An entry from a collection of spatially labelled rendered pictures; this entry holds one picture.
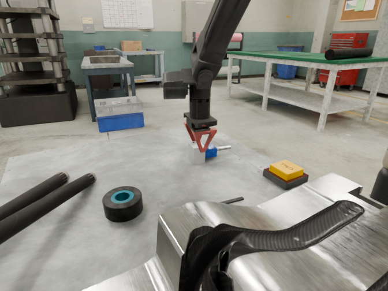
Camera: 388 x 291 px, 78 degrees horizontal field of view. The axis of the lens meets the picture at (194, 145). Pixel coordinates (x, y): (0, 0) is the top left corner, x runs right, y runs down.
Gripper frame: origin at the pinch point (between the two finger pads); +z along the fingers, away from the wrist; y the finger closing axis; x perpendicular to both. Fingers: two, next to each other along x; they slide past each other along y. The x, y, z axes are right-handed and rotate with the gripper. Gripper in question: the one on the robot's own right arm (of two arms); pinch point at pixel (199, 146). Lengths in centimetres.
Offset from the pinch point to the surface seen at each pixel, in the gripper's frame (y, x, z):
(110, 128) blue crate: -261, -23, 82
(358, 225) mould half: 42.9, 8.0, -4.3
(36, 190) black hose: 8.8, -40.4, 0.0
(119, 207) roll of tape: 19.6, -24.5, 0.9
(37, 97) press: -328, -112, 49
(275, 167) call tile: 17.0, 14.1, 0.8
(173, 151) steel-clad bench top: -8.5, -5.7, 4.6
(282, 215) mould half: 36.8, -0.6, -4.0
